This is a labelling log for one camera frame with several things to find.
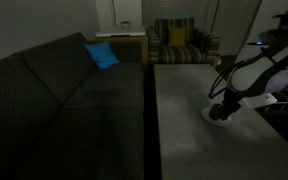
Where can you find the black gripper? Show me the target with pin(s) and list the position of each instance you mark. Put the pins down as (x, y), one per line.
(232, 99)

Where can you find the blue ceramic cup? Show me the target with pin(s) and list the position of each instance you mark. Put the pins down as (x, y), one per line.
(214, 113)

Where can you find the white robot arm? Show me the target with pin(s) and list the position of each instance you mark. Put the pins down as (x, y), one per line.
(267, 76)

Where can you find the white round plate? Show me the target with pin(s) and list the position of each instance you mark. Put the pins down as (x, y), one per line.
(221, 122)

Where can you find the striped armchair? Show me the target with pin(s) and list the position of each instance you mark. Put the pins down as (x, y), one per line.
(184, 53)

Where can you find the yellow throw pillow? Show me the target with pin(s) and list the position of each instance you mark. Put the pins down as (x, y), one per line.
(177, 36)

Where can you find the wooden side table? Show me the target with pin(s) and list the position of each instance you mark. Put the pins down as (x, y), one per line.
(124, 41)

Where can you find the flat white board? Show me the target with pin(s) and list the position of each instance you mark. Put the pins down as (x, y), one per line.
(120, 32)

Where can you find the blue throw pillow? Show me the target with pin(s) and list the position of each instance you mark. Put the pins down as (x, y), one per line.
(102, 55)

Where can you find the dark fabric sofa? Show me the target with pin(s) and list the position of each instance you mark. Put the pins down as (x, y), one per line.
(50, 110)

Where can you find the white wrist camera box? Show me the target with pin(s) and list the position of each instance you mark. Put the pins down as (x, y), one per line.
(260, 100)

